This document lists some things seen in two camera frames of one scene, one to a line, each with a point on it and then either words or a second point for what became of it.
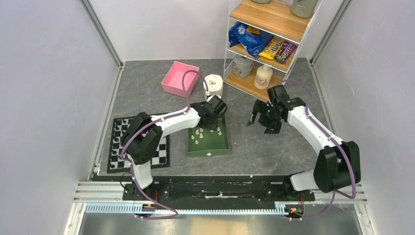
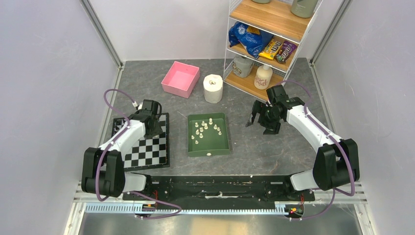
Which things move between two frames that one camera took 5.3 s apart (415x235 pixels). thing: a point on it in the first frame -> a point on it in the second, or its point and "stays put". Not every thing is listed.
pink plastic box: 172,83 stays put
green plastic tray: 203,142 stays put
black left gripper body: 213,125 -> 157,129
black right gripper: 273,128 stays put
